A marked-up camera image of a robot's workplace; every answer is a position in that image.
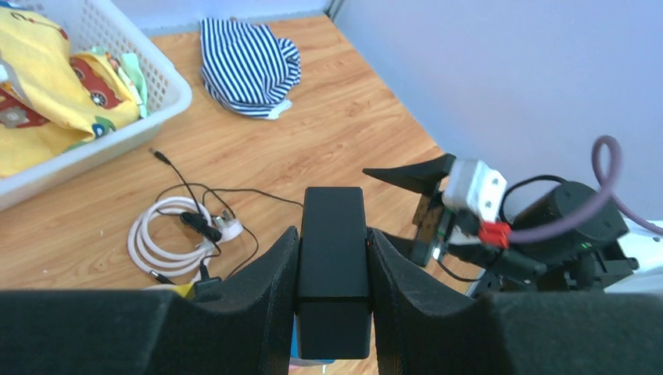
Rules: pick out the small black plug adapter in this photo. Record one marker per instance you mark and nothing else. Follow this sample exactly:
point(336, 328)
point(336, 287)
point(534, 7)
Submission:
point(199, 224)

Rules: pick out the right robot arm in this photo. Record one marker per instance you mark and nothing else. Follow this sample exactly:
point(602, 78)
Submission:
point(571, 239)

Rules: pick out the blue white striped cloth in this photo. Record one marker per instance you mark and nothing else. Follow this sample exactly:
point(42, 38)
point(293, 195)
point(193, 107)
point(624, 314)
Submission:
point(247, 68)

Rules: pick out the blue cube socket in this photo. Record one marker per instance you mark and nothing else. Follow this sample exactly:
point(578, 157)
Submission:
point(296, 361)

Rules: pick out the yellow cube socket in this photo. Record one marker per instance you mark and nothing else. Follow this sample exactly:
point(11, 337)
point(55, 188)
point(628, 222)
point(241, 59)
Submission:
point(186, 291)

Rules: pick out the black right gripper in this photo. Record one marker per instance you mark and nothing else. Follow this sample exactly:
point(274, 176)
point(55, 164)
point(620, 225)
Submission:
point(442, 231)

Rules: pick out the yellow patterned clothes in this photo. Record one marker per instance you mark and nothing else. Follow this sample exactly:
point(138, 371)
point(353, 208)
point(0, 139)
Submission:
point(54, 99)

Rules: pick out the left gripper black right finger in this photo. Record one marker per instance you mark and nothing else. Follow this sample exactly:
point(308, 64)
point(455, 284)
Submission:
point(425, 327)

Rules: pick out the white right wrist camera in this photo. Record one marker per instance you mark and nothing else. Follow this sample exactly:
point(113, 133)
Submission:
point(474, 186)

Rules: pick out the white plastic basket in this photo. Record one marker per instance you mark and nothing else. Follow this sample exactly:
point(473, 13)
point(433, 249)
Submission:
point(101, 24)

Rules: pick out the black power adapter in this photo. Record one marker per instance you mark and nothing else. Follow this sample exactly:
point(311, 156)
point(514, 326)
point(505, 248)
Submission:
point(333, 302)

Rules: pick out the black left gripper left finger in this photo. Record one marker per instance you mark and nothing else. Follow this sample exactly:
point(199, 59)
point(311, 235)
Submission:
point(242, 325)

